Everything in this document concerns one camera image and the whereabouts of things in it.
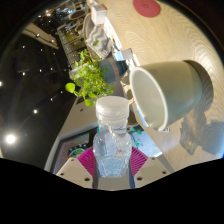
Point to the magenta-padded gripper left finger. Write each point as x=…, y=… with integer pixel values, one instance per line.
x=73, y=171

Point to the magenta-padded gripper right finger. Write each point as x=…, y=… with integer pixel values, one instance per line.
x=151, y=171

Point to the clear bottle with white cap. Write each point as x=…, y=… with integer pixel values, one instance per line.
x=111, y=111

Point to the ceiling lights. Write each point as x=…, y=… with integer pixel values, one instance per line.
x=10, y=138

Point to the white mug with green print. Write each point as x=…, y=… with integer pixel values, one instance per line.
x=176, y=90

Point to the green potted plant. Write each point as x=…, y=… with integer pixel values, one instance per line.
x=90, y=76

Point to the small blue and white box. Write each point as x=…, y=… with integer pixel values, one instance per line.
x=125, y=54

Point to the grey zigzag cushion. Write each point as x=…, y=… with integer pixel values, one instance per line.
x=100, y=41

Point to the beige curved sofa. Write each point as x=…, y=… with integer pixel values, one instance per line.
x=87, y=28

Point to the group of dining chairs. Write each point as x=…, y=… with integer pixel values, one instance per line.
x=75, y=15

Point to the white and orange box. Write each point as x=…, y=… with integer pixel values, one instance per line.
x=98, y=14

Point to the flat round red coaster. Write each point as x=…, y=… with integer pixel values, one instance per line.
x=146, y=8

